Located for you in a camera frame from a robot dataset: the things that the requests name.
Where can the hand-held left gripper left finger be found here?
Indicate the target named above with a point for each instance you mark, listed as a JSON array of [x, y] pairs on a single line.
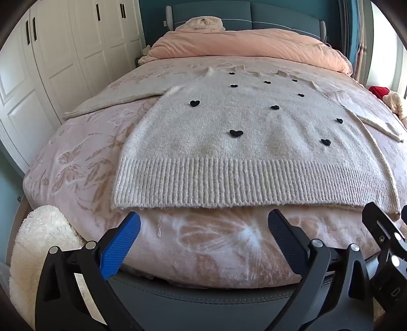
[[122, 242]]

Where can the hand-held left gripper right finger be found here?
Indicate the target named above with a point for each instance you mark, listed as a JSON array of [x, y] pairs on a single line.
[[286, 238]]

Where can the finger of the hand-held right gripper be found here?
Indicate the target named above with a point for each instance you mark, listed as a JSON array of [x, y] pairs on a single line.
[[386, 227]]

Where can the beige knit sweater black hearts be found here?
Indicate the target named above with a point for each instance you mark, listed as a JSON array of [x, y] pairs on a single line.
[[222, 143]]

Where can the white fluffy cloth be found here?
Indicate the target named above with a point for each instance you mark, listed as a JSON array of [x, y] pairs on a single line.
[[41, 242]]

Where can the pink floral bed blanket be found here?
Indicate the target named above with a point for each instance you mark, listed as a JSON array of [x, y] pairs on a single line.
[[79, 165]]

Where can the cream plush cloth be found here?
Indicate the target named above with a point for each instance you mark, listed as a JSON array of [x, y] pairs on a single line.
[[396, 103]]

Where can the red cloth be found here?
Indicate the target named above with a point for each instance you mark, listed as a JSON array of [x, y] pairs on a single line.
[[378, 91]]

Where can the pink curtain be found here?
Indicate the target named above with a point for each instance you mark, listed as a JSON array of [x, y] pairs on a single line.
[[362, 47]]

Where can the white panelled wardrobe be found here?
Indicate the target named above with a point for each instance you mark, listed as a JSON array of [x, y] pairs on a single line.
[[63, 57]]

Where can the peach duvet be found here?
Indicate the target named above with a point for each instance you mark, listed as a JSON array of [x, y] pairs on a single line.
[[248, 47]]

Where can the grey-blue padded headboard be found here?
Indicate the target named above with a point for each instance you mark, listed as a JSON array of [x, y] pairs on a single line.
[[279, 14]]

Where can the beige crumpled cloth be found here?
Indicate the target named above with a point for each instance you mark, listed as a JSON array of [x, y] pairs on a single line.
[[203, 24]]

